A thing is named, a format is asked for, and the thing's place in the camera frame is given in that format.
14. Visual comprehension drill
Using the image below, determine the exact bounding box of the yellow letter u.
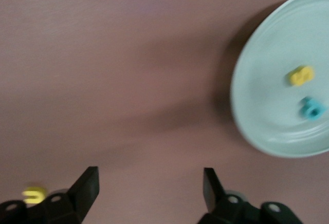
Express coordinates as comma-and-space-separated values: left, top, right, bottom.
22, 185, 48, 204

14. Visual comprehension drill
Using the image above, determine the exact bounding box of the teal letter p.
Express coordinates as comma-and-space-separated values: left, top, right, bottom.
299, 97, 327, 121

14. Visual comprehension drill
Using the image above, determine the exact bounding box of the yellow letter s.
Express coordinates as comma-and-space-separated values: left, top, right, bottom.
287, 65, 315, 87

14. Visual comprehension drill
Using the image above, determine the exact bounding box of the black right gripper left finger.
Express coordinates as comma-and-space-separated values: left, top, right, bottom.
42, 166, 100, 224

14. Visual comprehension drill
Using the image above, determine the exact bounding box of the light green plate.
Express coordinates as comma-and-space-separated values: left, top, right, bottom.
230, 0, 329, 159

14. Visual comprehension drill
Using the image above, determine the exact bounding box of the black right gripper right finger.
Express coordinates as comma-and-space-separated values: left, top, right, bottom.
197, 167, 259, 224

